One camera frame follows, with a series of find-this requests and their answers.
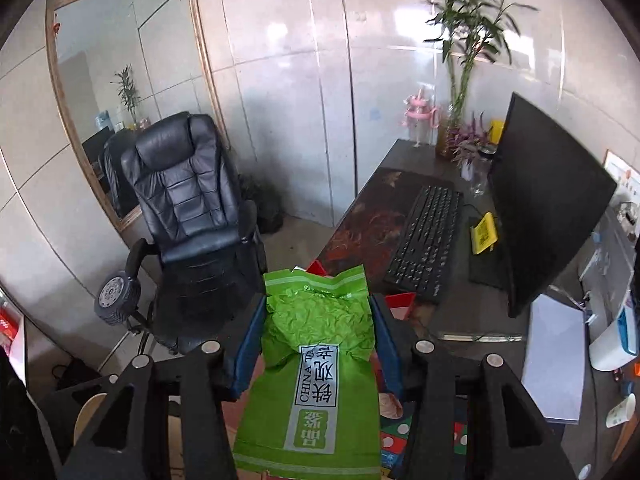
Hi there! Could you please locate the brown notebook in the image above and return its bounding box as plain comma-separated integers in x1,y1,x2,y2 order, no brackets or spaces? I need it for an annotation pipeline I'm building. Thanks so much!
611,412,640,462

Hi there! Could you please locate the black leather office chair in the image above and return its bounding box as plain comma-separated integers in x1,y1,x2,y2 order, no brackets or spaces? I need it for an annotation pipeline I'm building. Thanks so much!
102,112,268,356

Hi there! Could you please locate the red gift bag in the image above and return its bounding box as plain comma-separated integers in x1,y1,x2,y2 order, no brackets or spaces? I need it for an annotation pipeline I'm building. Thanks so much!
305,259,417,321

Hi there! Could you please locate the wooden framed wall mirror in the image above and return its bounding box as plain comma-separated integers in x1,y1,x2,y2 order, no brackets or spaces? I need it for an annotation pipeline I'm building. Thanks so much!
45,0,231,233

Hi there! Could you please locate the white and blue box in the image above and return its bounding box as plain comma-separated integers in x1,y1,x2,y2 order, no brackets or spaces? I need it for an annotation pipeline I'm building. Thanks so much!
589,305,640,372

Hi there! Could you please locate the bamboo plant in vase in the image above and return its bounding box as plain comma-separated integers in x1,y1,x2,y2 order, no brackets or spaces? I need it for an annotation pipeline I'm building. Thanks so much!
412,0,538,158

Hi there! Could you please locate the green tea packet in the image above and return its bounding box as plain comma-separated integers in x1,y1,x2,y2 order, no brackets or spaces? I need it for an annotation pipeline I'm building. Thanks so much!
232,265,381,480

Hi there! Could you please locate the pink lidded cup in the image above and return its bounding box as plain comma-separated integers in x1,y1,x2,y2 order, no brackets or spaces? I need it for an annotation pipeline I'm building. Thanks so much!
400,89,441,147

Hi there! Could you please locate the white paper cup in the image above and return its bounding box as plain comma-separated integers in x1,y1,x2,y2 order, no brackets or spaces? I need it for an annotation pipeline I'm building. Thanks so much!
606,394,637,430

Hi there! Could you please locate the black keyboard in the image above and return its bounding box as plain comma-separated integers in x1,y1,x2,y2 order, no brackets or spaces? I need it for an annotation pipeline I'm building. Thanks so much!
384,185,463,301

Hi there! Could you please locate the white paper stack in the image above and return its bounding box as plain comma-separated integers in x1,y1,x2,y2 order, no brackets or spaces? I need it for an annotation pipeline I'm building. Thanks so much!
521,294,587,423

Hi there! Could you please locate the tyre shaped stool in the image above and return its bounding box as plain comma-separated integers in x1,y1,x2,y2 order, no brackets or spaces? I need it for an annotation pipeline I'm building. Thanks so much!
94,270,146,331

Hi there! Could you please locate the black bag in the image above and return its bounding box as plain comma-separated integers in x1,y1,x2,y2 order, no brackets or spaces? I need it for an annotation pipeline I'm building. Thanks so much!
237,174,283,235

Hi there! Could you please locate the black computer monitor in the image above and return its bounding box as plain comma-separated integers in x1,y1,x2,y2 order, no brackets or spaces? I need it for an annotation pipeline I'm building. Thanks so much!
487,91,618,318

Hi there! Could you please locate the colourful board game mat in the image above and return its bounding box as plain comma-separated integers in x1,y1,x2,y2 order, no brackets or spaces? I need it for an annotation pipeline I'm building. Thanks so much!
379,400,471,470

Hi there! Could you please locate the purple leaf plant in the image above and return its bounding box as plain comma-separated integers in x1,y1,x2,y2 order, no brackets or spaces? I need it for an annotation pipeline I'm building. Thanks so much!
447,112,501,181

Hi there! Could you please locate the dark patterned desk mat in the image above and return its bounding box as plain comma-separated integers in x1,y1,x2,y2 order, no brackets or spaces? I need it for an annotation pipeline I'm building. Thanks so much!
320,167,461,311

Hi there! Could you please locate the clear glass jar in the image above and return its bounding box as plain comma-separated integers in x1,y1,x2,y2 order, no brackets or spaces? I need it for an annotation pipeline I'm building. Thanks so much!
470,147,496,197

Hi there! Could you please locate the yellow sign stand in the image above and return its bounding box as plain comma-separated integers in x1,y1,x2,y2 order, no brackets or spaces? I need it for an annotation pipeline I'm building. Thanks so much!
469,212,498,256

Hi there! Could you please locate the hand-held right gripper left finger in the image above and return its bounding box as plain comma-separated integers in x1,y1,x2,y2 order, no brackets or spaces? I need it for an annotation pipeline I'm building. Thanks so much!
60,295,268,480

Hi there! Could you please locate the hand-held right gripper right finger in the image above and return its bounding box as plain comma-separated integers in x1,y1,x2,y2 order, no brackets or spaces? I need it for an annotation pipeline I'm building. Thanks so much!
371,293,581,480

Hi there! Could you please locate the red and white box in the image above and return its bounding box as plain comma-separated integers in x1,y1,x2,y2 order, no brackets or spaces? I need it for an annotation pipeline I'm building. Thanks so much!
0,287,28,386

